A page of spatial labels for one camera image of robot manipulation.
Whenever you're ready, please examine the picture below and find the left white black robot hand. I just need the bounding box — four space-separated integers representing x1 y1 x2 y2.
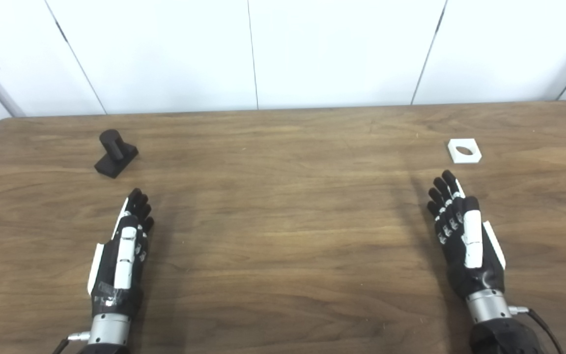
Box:
87 188 155 318

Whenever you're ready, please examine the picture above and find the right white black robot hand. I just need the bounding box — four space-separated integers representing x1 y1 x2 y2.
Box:
426 170 506 299

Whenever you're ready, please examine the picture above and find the white square piece with hole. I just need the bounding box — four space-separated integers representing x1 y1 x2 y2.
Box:
448 139 482 164

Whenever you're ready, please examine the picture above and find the black peg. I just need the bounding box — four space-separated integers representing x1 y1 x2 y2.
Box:
94 129 139 178

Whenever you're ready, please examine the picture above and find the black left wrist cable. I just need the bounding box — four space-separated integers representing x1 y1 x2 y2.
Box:
51 332 90 354

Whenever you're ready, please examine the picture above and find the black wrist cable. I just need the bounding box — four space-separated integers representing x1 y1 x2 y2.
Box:
509 306 565 354
51 332 90 354

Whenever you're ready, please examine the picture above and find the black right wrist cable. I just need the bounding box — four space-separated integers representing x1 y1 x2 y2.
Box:
509 306 565 354

